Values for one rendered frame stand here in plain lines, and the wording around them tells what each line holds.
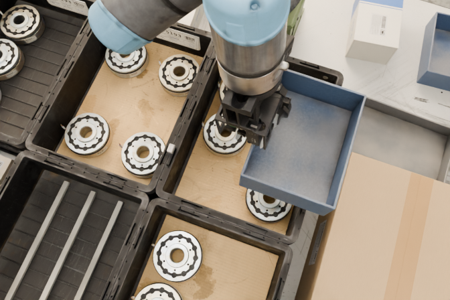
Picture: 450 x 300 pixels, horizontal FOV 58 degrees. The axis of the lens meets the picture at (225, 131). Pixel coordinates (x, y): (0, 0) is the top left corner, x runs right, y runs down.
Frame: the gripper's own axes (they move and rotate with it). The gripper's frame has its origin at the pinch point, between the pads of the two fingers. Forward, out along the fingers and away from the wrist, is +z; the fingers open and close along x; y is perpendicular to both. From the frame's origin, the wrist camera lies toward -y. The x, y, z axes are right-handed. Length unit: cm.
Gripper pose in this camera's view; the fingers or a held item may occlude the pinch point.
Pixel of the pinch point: (261, 122)
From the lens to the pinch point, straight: 67.3
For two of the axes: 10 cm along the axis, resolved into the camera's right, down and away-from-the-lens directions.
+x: 9.2, 3.3, -2.3
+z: 1.0, 3.8, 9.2
